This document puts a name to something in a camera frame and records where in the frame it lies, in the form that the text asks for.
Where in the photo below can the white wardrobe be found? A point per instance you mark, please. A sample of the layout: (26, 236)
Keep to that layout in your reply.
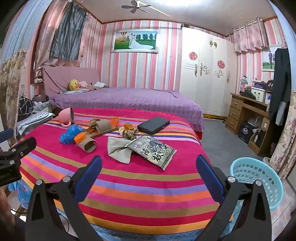
(203, 76)

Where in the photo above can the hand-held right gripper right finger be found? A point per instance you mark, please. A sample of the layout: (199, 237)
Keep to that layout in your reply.
(210, 178)

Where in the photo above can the white storage box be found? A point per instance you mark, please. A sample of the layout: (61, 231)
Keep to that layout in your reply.
(259, 93)

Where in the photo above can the dark hanging clothing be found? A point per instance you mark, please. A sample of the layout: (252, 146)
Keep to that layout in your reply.
(281, 88)

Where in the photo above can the dark green clothing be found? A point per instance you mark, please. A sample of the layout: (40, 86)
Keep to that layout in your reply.
(247, 93)

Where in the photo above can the purple dotted bedspread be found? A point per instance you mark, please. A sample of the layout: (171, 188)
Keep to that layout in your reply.
(129, 99)

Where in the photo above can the pink satin curtain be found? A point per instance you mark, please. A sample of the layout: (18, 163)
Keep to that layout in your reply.
(48, 34)

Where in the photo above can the person's left forearm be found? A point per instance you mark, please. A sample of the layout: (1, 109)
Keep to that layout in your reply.
(4, 204)

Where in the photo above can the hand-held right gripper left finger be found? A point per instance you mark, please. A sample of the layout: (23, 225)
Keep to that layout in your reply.
(89, 177)

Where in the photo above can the brown paper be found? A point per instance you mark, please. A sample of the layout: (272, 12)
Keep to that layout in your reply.
(94, 124)

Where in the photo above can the black and white snack packet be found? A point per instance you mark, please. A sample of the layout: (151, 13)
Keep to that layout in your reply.
(152, 151)

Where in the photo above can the small wall poster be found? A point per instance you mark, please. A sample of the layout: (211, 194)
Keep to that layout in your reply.
(267, 60)

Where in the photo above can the beige phone case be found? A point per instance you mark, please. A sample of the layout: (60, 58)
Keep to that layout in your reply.
(105, 132)

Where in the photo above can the wooden desk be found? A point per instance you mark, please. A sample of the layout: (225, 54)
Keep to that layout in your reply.
(235, 111)

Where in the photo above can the ceiling fan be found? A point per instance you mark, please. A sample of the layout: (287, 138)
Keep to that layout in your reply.
(136, 5)

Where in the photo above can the floral curtain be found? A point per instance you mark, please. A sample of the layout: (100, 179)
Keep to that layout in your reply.
(284, 143)
(11, 92)

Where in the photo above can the striped blanket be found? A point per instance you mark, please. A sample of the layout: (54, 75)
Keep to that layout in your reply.
(138, 190)

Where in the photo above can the light blue plastic basket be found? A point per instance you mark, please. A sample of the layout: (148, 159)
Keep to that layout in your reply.
(266, 185)

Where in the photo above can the polka dot cloth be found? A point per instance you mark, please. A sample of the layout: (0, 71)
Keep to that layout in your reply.
(32, 119)

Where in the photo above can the small white bowl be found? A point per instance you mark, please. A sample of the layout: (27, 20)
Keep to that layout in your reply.
(121, 132)

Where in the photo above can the purple box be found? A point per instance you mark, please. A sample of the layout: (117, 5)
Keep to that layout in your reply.
(261, 85)

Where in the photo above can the white fan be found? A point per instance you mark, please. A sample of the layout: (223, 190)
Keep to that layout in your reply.
(254, 122)

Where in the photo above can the yellow duck plush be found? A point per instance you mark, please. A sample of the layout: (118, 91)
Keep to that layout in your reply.
(74, 85)

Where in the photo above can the grey curtain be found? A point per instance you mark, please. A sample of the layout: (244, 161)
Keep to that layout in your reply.
(67, 32)

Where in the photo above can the pink cup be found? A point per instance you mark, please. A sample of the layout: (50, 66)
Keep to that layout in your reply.
(64, 115)

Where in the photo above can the pink floral curtain valance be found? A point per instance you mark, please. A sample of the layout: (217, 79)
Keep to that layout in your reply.
(249, 37)

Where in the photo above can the pink headboard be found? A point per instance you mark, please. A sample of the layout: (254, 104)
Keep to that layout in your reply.
(60, 76)

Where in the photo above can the black box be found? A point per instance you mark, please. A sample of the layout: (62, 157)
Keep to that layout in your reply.
(245, 133)

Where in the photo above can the beige napkin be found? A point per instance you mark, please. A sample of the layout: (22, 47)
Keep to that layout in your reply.
(118, 148)

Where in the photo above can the black wallet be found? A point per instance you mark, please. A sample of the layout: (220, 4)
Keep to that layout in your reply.
(153, 125)

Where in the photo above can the white clothing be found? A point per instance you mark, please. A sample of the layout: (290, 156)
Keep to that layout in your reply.
(100, 84)

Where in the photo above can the blue plastic bag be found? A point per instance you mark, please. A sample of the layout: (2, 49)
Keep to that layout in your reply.
(69, 135)

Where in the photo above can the black cap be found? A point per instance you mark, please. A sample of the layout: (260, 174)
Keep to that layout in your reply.
(270, 85)

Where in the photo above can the framed wall poster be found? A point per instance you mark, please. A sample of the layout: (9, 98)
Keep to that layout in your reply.
(135, 40)

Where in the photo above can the black patterned bag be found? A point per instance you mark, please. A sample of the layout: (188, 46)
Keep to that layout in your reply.
(25, 105)

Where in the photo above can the white power strip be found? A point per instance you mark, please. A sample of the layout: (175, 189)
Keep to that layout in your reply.
(38, 80)

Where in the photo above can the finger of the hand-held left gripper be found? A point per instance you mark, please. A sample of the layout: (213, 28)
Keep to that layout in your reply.
(6, 135)
(24, 146)

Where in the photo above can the pink clothing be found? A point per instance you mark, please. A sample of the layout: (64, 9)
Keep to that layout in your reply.
(83, 84)

